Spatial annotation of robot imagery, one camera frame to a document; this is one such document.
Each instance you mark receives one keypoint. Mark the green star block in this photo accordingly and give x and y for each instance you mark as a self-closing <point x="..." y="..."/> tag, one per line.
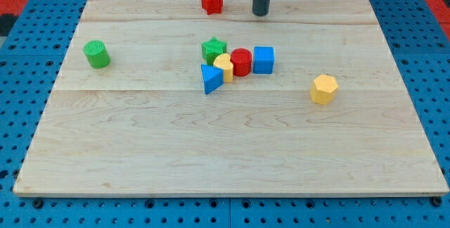
<point x="212" y="48"/>

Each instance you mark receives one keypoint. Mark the red star block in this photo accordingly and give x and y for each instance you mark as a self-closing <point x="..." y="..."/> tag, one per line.
<point x="212" y="6"/>

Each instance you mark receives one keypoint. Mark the blue cube block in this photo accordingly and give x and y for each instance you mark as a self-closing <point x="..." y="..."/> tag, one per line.
<point x="263" y="60"/>

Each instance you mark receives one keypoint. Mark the red cylinder block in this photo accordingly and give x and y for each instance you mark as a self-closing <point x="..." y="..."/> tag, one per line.
<point x="241" y="59"/>

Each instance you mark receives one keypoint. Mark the yellow heart block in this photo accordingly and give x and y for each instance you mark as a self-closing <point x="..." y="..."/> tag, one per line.
<point x="223" y="61"/>

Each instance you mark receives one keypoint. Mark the blue triangle block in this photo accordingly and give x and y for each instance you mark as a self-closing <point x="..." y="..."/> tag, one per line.
<point x="212" y="77"/>

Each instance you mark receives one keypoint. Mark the yellow hexagon block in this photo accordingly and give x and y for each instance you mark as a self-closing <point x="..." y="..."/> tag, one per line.
<point x="324" y="89"/>

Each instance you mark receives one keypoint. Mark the light wooden board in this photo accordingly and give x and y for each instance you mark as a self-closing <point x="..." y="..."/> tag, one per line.
<point x="143" y="127"/>

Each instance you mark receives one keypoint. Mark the green cylinder block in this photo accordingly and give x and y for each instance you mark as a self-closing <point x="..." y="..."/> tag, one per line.
<point x="96" y="54"/>

